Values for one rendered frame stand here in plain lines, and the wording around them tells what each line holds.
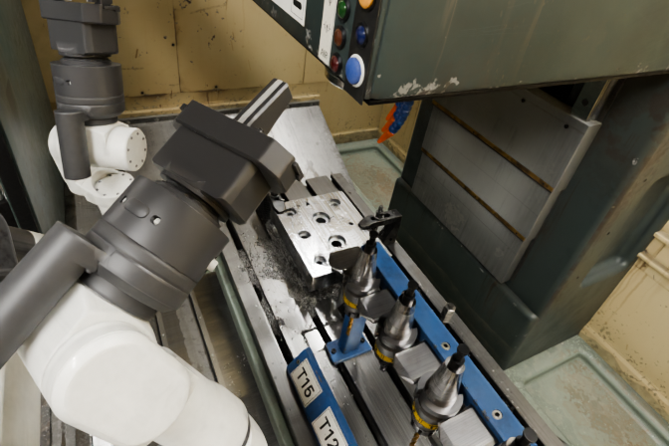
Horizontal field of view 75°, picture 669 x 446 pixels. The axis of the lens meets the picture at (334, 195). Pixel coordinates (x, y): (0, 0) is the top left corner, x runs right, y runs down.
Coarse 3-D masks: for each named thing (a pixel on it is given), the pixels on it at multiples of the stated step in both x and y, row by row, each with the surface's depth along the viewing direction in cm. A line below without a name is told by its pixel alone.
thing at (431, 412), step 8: (424, 376) 61; (424, 384) 60; (416, 392) 60; (424, 392) 59; (424, 400) 60; (456, 400) 59; (424, 408) 58; (432, 408) 58; (440, 408) 58; (448, 408) 58; (456, 408) 58; (424, 416) 59; (432, 416) 59; (440, 416) 58; (448, 416) 58
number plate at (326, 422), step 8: (328, 408) 83; (320, 416) 84; (328, 416) 83; (312, 424) 84; (320, 424) 83; (328, 424) 82; (336, 424) 81; (320, 432) 82; (328, 432) 81; (336, 432) 80; (320, 440) 82; (328, 440) 81; (336, 440) 80; (344, 440) 79
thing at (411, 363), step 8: (416, 344) 66; (424, 344) 67; (400, 352) 65; (408, 352) 65; (416, 352) 65; (424, 352) 65; (432, 352) 66; (400, 360) 64; (408, 360) 64; (416, 360) 64; (424, 360) 64; (432, 360) 65; (440, 360) 65; (400, 368) 63; (408, 368) 63; (416, 368) 63; (424, 368) 63; (432, 368) 63; (400, 376) 62; (408, 376) 62; (416, 376) 62
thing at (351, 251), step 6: (354, 246) 82; (336, 252) 80; (342, 252) 80; (348, 252) 80; (354, 252) 80; (330, 258) 79; (336, 258) 79; (342, 258) 79; (348, 258) 79; (354, 258) 79; (330, 264) 78; (336, 264) 78; (342, 264) 78; (348, 264) 78; (336, 270) 77; (342, 270) 77
